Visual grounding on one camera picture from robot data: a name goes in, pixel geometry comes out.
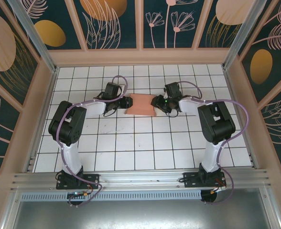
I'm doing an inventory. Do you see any pink cloth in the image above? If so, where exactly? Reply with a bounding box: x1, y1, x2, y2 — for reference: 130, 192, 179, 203
125, 94, 157, 117

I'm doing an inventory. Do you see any small green circuit board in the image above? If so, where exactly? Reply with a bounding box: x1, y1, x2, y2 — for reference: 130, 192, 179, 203
67, 190, 90, 199

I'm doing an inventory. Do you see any grey metal sheet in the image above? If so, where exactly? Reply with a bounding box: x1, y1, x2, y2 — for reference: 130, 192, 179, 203
1, 188, 281, 229

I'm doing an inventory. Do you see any aluminium side rail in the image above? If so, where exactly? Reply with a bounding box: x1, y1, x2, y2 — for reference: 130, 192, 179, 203
23, 67, 60, 173
223, 67, 257, 169

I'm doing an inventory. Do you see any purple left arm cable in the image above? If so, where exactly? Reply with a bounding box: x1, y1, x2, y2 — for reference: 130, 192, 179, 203
55, 75, 129, 208

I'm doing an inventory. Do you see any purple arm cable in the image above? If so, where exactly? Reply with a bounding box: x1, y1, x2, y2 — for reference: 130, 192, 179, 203
55, 75, 129, 208
177, 81, 250, 206

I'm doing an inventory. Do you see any aluminium mounting rail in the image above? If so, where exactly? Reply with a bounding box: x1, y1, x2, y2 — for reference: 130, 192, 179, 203
11, 168, 272, 192

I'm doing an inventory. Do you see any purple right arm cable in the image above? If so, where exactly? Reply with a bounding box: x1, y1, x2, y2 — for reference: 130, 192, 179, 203
177, 81, 250, 206

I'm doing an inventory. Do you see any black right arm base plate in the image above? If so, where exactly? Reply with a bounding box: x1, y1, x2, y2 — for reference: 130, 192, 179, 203
183, 171, 227, 189

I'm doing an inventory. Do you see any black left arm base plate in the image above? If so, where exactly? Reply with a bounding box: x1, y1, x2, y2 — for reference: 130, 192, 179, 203
56, 169, 100, 190

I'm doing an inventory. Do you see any grey slotted cable duct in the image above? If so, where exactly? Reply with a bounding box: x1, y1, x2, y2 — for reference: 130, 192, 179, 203
20, 190, 203, 201

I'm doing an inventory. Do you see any aluminium frame post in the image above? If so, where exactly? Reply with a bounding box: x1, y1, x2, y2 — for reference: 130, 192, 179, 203
222, 0, 261, 70
8, 0, 60, 73

